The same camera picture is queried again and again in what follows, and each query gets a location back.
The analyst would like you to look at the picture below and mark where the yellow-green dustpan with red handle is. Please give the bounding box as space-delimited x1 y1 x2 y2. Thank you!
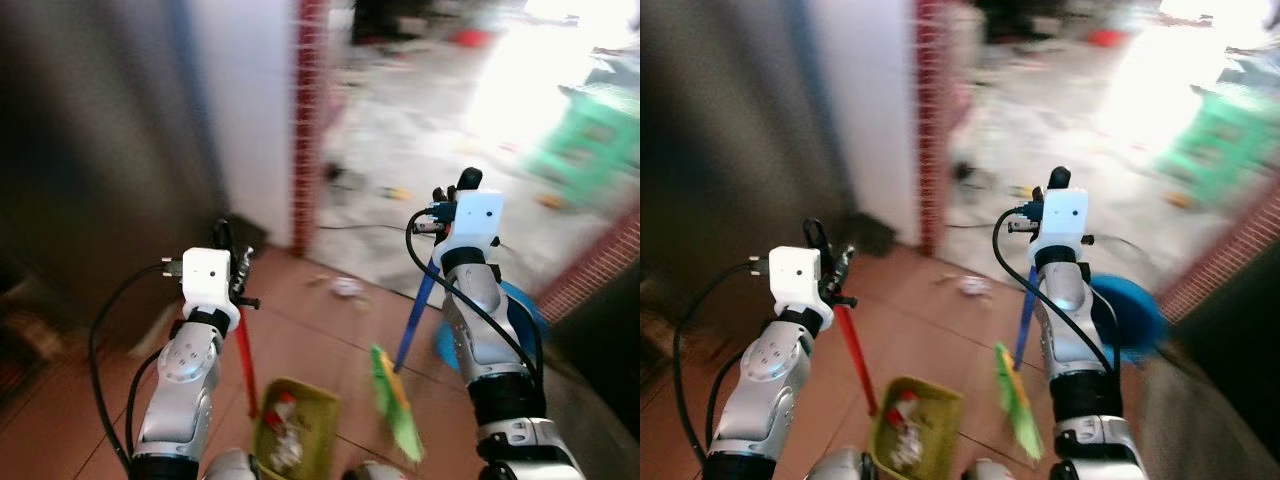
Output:
234 305 342 480
834 305 964 479

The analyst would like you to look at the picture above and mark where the blue-handled green broom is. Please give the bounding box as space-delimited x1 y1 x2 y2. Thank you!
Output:
992 278 1047 462
370 255 442 464

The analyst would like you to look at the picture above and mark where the blue plastic bucket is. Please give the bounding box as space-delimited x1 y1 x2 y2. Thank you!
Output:
435 280 550 372
1088 274 1170 364

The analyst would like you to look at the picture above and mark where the green plastic stool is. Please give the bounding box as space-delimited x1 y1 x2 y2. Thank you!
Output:
525 82 641 207
1160 82 1280 207

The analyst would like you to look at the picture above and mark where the grey robot left leg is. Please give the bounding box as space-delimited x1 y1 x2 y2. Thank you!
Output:
808 447 877 480
205 448 262 480

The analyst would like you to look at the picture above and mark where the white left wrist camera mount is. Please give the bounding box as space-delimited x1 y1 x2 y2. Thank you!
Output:
768 245 834 332
181 247 242 332

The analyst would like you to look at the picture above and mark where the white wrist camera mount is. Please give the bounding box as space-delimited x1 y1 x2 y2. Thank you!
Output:
439 189 505 272
1029 189 1092 267
768 245 834 332
181 247 242 332

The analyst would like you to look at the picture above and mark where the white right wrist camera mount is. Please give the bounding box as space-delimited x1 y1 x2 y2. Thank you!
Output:
439 189 505 272
1029 189 1092 267

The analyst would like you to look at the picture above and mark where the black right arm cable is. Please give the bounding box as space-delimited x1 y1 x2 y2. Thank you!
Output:
993 207 1122 377
405 209 547 387

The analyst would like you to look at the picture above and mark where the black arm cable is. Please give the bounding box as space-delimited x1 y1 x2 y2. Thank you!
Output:
672 261 772 463
993 207 1122 377
88 261 187 473
405 209 547 387

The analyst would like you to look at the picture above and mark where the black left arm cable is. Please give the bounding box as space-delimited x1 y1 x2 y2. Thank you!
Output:
88 261 187 473
672 261 772 463

